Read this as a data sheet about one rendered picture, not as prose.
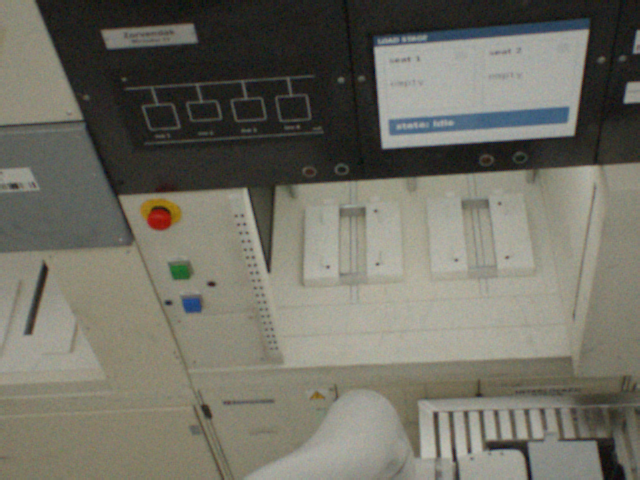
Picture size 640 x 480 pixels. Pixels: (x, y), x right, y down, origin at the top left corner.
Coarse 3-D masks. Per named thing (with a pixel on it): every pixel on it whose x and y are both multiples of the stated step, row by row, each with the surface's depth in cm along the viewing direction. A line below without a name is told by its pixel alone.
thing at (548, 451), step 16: (544, 432) 154; (496, 448) 156; (544, 448) 144; (560, 448) 144; (576, 448) 144; (592, 448) 143; (608, 448) 154; (544, 464) 143; (560, 464) 142; (576, 464) 142; (592, 464) 142; (608, 464) 157
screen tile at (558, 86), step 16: (496, 48) 129; (512, 48) 129; (528, 48) 129; (544, 48) 129; (576, 48) 129; (496, 64) 131; (512, 64) 131; (528, 64) 131; (544, 64) 131; (560, 64) 131; (528, 80) 133; (544, 80) 133; (560, 80) 133; (496, 96) 136; (512, 96) 136; (528, 96) 136; (544, 96) 136; (560, 96) 136
